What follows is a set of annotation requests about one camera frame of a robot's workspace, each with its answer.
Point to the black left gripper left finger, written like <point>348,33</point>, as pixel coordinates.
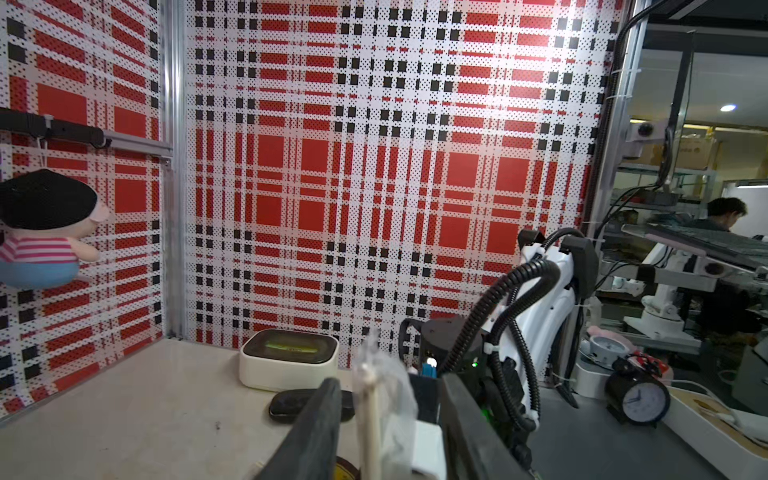
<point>309,450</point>

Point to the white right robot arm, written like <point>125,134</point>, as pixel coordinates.
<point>528,318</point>

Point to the yellow dark patterned plate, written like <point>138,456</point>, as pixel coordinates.
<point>345,470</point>

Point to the doll with striped shirt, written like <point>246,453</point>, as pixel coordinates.
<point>47,215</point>

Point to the white box with green display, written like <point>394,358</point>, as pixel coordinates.
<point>278,360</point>

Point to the black desk clock outside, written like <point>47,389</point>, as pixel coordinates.
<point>634,396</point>

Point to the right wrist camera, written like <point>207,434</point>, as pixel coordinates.
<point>428,454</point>

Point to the black remote control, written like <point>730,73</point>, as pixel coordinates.
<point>286,406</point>

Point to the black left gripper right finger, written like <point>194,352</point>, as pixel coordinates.
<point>472,448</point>

